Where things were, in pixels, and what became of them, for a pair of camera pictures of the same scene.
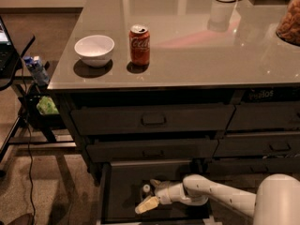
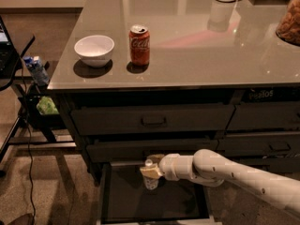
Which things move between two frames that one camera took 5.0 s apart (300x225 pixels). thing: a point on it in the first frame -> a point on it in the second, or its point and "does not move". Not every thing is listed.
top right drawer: [282, 115] does not move
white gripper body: [164, 192] -> [169, 168]
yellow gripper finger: [156, 183] -> [156, 157]
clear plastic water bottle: [146, 193] -> [150, 172]
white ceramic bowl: [95, 51] does not move
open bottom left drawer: [127, 184] does not move
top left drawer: [132, 118] does not move
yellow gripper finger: [146, 204] -> [151, 172]
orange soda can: [139, 45] does not move
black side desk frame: [32, 128] does not move
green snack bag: [46, 106] does not move
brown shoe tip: [23, 219] does not move
